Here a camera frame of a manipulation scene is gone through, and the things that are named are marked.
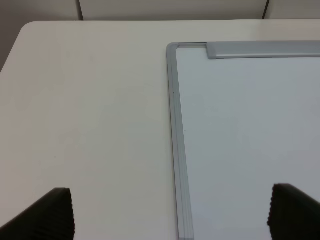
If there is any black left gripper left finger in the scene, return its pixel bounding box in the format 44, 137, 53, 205
0, 187, 76, 240

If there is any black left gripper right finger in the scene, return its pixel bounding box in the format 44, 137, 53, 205
267, 183, 320, 240

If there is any grey whiteboard marker tray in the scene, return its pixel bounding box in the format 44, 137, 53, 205
206, 40, 320, 60

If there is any white whiteboard with grey frame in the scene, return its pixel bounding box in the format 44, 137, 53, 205
166, 42, 320, 240

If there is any black cable in background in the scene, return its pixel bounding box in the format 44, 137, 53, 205
261, 0, 271, 20

